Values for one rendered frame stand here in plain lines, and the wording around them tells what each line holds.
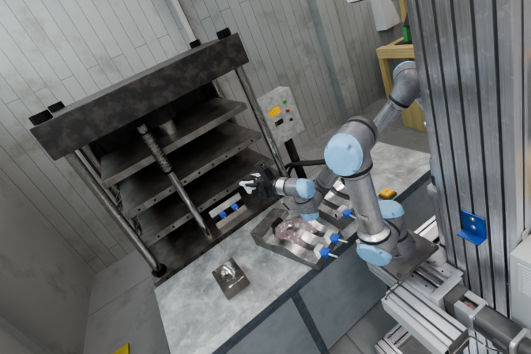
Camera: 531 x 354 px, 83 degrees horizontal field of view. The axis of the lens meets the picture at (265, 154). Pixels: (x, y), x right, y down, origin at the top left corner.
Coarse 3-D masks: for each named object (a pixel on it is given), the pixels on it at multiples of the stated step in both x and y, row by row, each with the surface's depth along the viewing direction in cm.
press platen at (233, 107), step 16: (192, 112) 261; (208, 112) 239; (224, 112) 219; (192, 128) 216; (208, 128) 212; (128, 144) 250; (144, 144) 230; (160, 144) 212; (176, 144) 204; (112, 160) 223; (128, 160) 207; (144, 160) 197; (112, 176) 190
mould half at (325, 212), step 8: (336, 184) 202; (328, 192) 199; (344, 192) 195; (328, 200) 194; (336, 200) 191; (344, 200) 188; (320, 208) 190; (328, 208) 187; (352, 208) 179; (320, 216) 194; (328, 216) 183; (336, 224) 180; (344, 224) 178
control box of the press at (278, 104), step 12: (264, 96) 242; (276, 96) 236; (288, 96) 242; (264, 108) 234; (276, 108) 239; (288, 108) 244; (276, 120) 241; (288, 120) 247; (300, 120) 253; (276, 132) 244; (288, 132) 250; (276, 144) 246; (288, 144) 258; (300, 168) 270
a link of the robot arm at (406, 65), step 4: (400, 64) 136; (404, 64) 133; (408, 64) 131; (412, 64) 131; (396, 68) 136; (400, 68) 132; (404, 68) 129; (408, 68) 127; (412, 68) 126; (396, 72) 133; (400, 72) 128; (396, 76) 130; (420, 96) 134; (416, 100) 136; (420, 100) 135; (420, 104) 137
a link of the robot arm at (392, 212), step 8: (384, 200) 120; (384, 208) 116; (392, 208) 114; (400, 208) 113; (384, 216) 112; (392, 216) 111; (400, 216) 112; (392, 224) 111; (400, 224) 112; (400, 232) 112
